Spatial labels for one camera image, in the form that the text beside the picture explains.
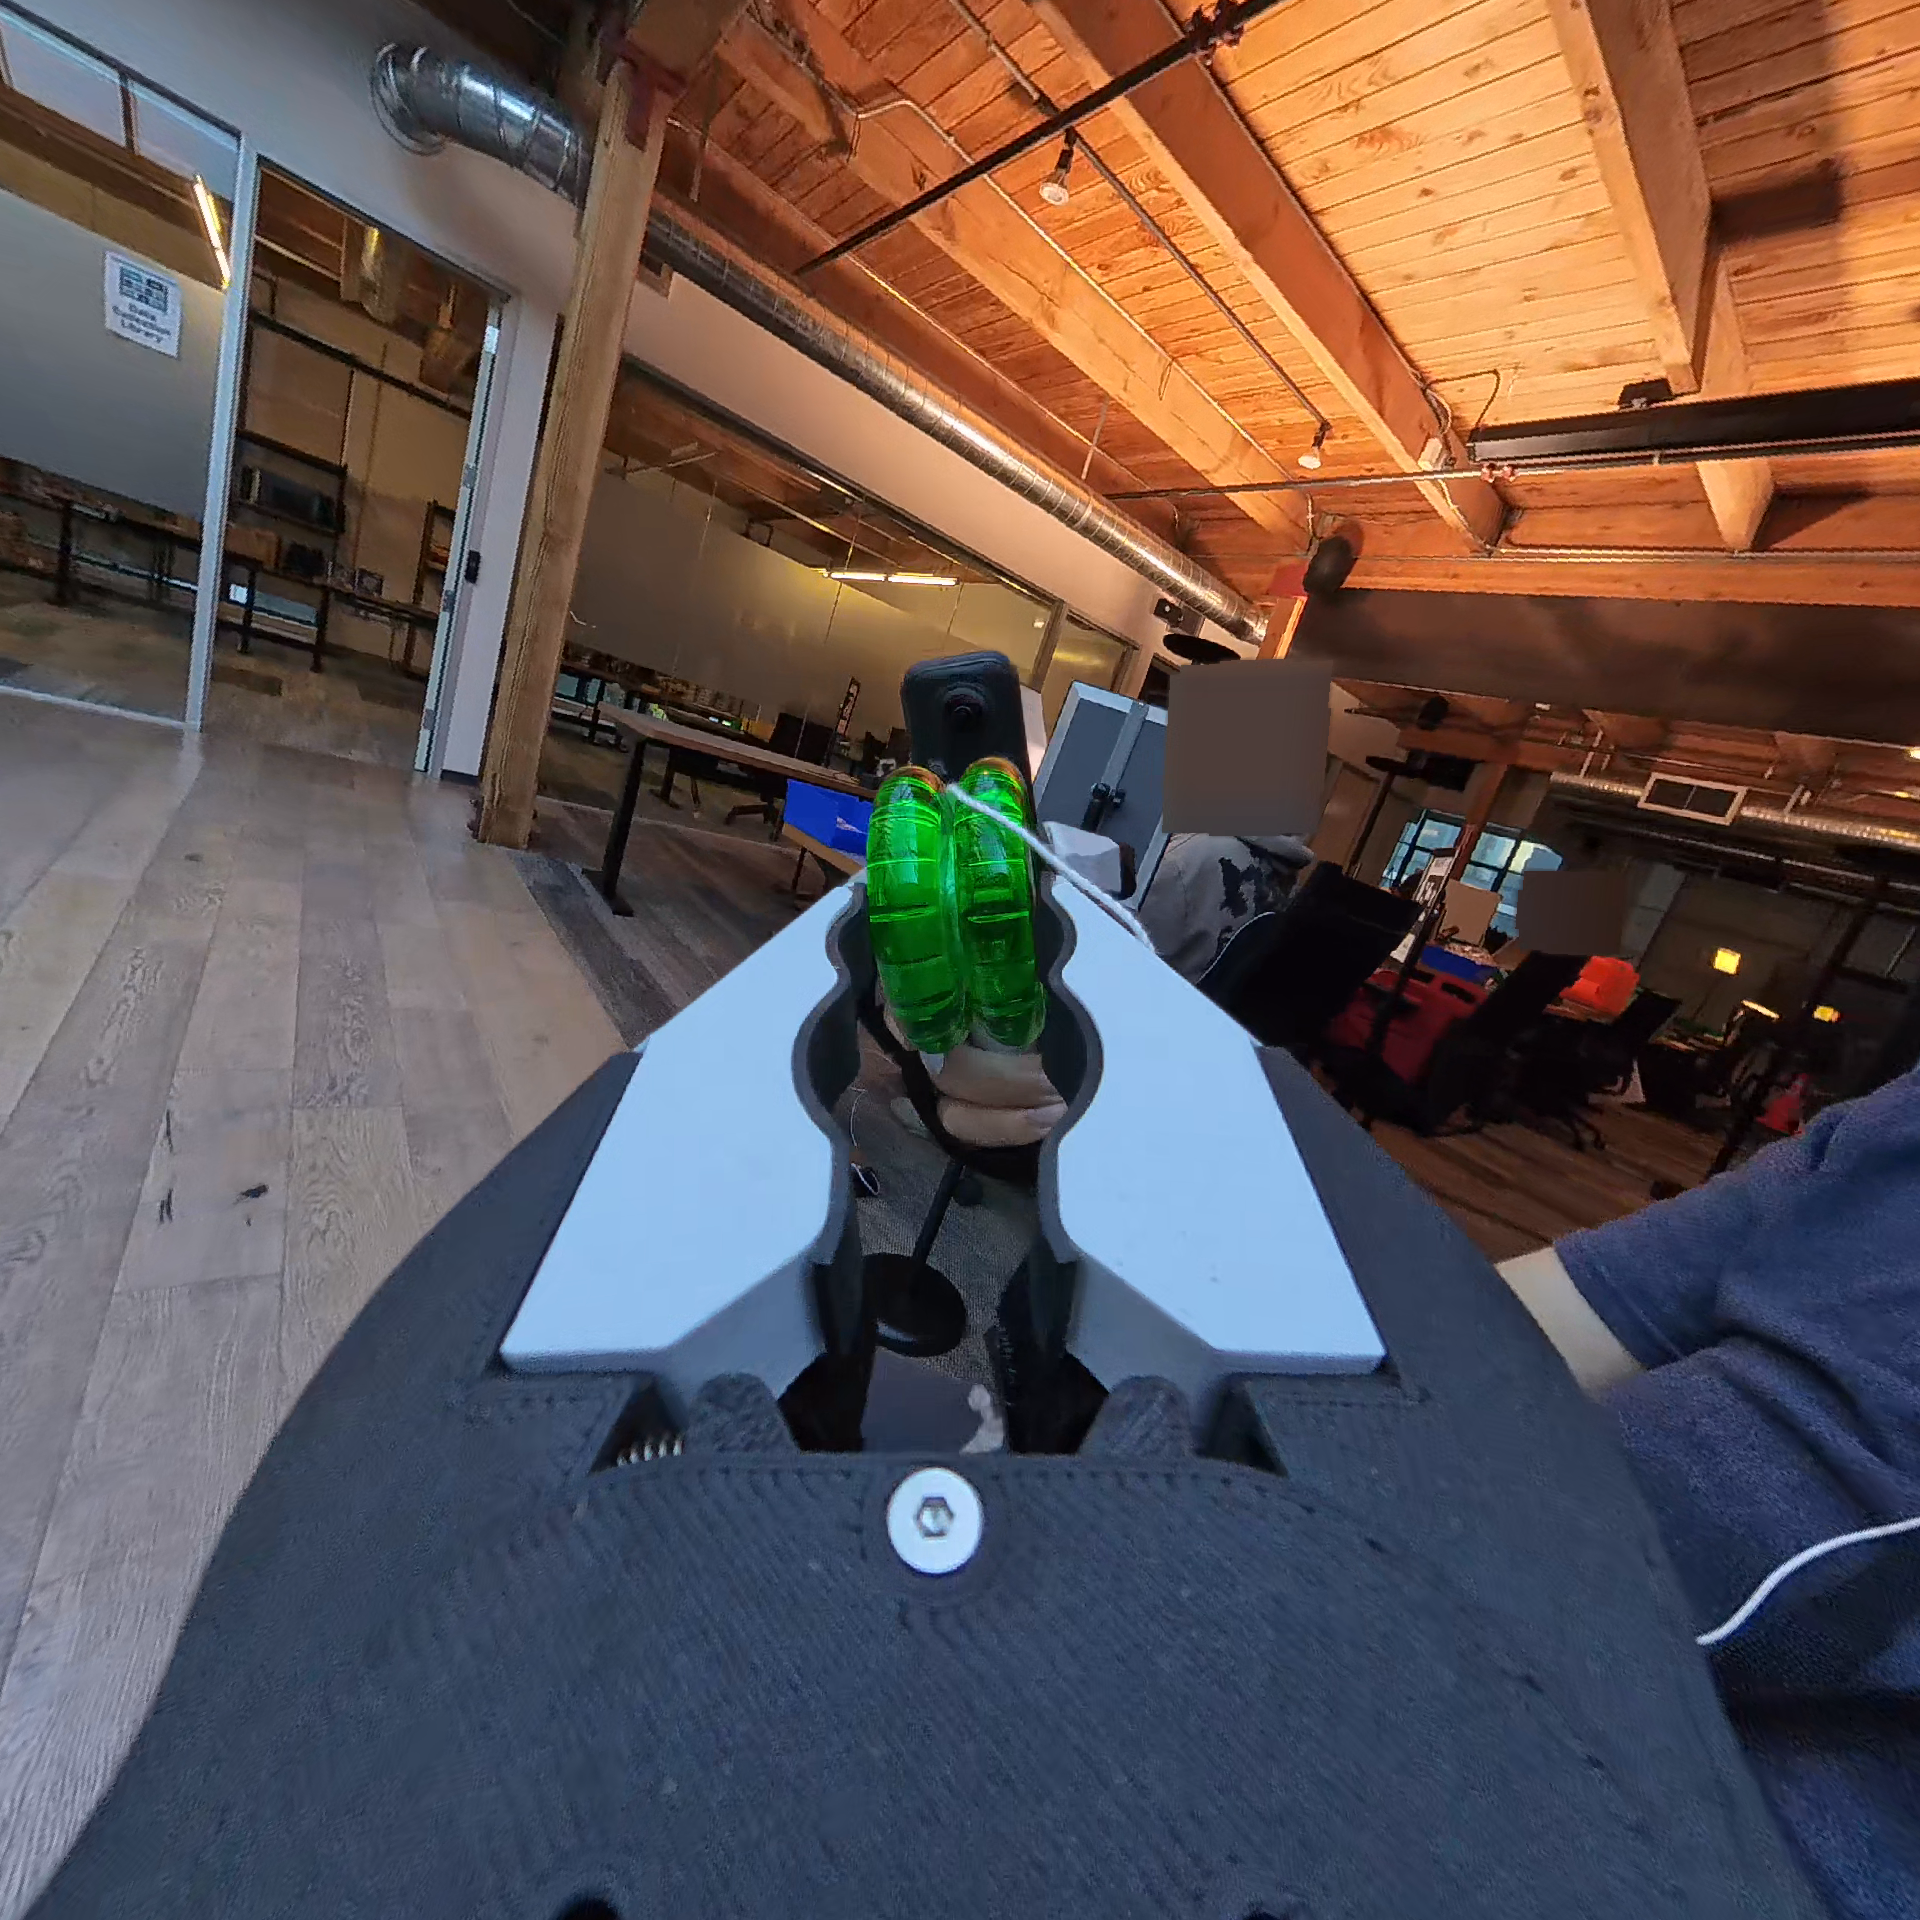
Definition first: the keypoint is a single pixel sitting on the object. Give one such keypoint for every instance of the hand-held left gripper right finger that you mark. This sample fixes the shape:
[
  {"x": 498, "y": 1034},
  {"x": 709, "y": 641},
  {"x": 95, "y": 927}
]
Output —
[{"x": 1201, "y": 1198}]

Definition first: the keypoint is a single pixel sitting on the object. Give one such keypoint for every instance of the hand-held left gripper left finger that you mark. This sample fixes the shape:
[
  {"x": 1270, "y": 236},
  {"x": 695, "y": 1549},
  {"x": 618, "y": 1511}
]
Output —
[{"x": 707, "y": 1198}]

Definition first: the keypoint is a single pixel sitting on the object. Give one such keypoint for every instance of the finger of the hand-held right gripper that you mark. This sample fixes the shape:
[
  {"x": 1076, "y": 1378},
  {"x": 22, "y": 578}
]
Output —
[{"x": 1089, "y": 864}]

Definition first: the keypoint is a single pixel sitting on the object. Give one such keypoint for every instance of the green yoyo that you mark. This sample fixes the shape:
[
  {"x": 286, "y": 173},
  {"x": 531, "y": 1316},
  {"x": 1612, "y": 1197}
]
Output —
[{"x": 917, "y": 898}]

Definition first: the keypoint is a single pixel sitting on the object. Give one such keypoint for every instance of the person's right hand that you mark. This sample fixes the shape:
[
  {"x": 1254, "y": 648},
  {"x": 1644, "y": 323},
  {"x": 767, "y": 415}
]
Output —
[{"x": 996, "y": 1094}]

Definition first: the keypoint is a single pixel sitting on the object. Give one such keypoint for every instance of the ceiling light strip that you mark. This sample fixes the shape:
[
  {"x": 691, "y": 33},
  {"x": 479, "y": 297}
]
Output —
[{"x": 893, "y": 577}]

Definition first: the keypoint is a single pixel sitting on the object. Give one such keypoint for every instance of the blue plastic bin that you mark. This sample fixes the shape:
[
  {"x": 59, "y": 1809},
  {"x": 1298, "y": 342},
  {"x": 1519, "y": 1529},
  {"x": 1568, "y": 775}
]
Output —
[{"x": 824, "y": 810}]

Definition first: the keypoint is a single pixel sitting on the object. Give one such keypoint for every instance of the black office chair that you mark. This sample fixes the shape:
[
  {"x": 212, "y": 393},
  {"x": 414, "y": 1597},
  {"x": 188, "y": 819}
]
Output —
[{"x": 1304, "y": 944}]

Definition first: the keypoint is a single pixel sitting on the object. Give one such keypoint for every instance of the black disc fixture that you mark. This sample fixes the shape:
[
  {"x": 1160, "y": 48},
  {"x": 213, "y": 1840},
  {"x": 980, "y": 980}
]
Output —
[{"x": 1192, "y": 646}]

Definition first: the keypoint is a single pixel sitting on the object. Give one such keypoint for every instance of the long wooden table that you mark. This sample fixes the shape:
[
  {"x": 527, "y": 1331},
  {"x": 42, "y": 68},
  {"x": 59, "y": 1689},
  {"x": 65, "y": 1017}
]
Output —
[{"x": 707, "y": 742}]

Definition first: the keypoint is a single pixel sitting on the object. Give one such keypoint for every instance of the black ceiling speaker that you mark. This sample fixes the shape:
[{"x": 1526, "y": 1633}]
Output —
[{"x": 1333, "y": 558}]

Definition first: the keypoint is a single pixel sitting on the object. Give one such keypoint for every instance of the person's blue shirt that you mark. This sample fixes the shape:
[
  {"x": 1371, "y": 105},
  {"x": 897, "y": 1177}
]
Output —
[{"x": 1770, "y": 1274}]

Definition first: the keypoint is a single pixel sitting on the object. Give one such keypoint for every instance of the black metal workbench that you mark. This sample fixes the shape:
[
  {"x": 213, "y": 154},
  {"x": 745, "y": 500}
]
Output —
[{"x": 279, "y": 593}]

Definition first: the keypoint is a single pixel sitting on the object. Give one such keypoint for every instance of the black ceiling heater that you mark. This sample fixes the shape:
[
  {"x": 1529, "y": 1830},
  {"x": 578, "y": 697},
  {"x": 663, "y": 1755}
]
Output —
[{"x": 1695, "y": 423}]

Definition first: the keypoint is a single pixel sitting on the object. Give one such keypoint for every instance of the white paper sign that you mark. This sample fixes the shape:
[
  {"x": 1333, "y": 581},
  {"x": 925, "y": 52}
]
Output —
[{"x": 142, "y": 306}]

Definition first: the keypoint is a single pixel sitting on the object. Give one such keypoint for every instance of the wooden post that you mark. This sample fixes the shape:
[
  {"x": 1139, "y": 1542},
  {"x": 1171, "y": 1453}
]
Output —
[{"x": 578, "y": 452}]

